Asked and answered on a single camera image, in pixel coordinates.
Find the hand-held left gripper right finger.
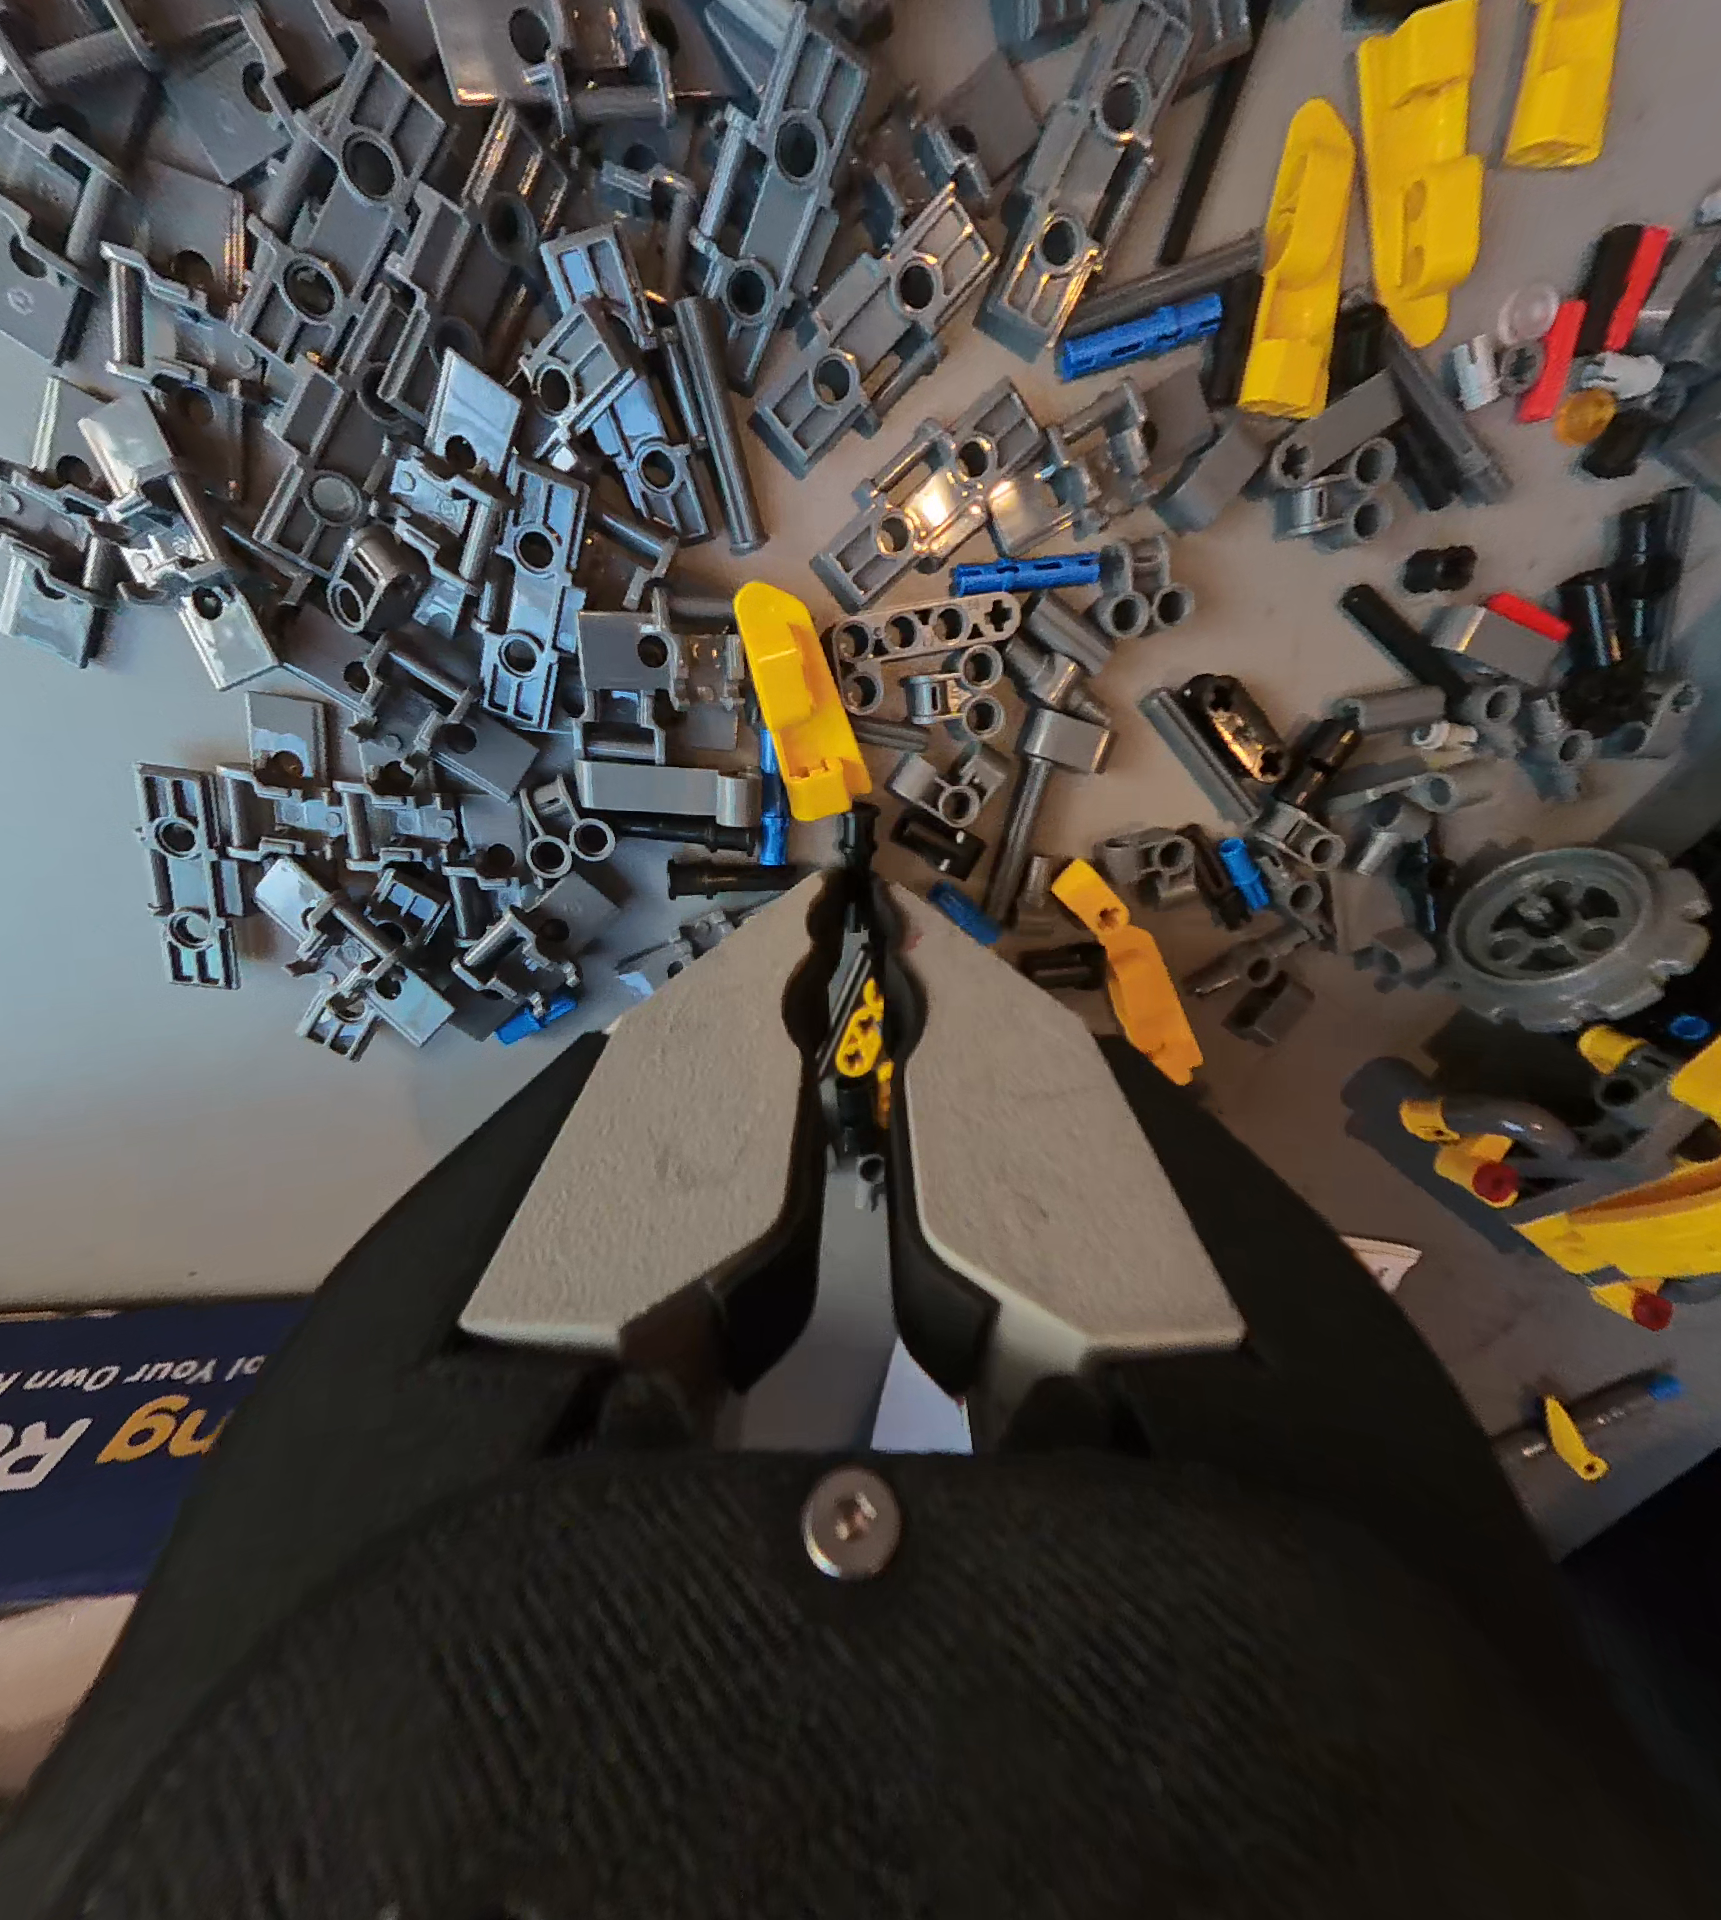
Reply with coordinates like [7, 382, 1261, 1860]
[868, 876, 1246, 1389]

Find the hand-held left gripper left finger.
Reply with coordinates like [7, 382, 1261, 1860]
[458, 866, 849, 1389]

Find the yellow grey toy brick vehicle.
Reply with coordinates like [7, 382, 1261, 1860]
[1349, 510, 1721, 1328]

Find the pile of brick parts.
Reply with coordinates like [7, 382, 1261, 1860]
[0, 0, 1721, 1202]

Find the grey desk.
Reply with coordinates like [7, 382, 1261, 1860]
[0, 0, 1721, 1652]

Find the building instruction booklet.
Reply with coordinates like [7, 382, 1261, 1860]
[874, 1237, 1420, 1455]

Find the grey axle with yellow cam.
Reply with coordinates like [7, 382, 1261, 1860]
[1492, 1373, 1688, 1484]

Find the blue cardboard box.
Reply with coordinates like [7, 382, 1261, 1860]
[0, 1299, 314, 1615]

